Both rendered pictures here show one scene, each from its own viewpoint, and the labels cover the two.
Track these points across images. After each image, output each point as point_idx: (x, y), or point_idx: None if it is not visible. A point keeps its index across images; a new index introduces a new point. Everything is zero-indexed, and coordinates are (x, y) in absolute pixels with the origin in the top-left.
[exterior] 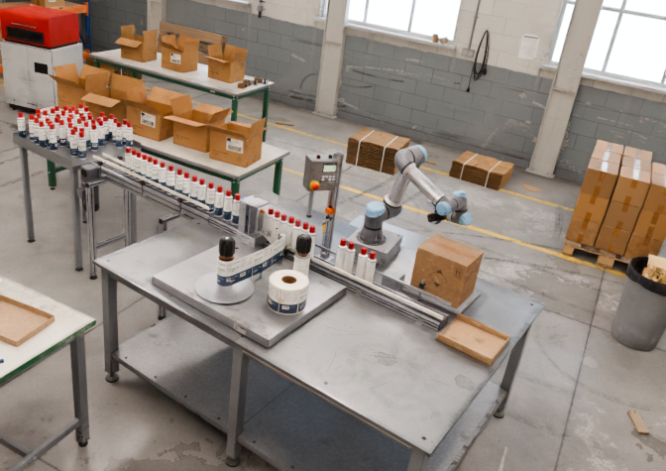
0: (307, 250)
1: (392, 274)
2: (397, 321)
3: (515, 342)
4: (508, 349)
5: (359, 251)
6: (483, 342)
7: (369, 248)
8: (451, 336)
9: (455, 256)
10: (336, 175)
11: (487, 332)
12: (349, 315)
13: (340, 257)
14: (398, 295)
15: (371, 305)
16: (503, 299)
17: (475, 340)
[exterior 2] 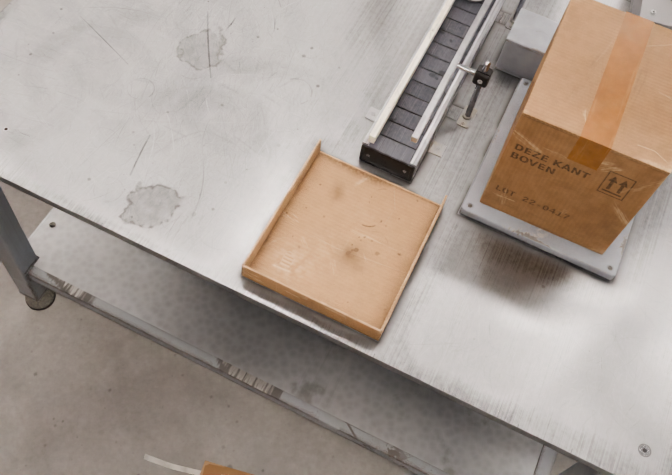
0: None
1: (531, 29)
2: (365, 73)
3: (384, 362)
4: (338, 336)
5: None
6: (345, 265)
7: None
8: (343, 186)
9: (575, 84)
10: None
11: (401, 281)
12: None
13: None
14: (454, 56)
15: (410, 21)
16: (622, 355)
17: (347, 245)
